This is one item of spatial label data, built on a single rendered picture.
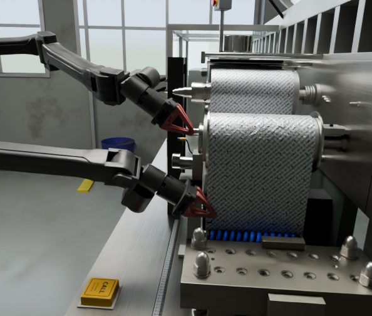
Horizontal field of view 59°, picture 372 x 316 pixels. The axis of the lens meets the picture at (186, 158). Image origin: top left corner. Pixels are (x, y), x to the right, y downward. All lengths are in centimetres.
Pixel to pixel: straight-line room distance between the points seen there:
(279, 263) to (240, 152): 25
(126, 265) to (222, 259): 31
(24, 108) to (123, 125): 121
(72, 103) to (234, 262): 375
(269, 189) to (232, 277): 23
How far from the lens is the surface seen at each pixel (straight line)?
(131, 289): 86
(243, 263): 73
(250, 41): 147
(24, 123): 454
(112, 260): 97
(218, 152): 75
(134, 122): 419
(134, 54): 409
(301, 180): 79
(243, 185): 78
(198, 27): 175
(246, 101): 97
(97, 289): 83
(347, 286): 73
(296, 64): 115
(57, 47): 112
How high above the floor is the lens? 144
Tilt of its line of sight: 17 degrees down
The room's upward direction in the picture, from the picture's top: 1 degrees clockwise
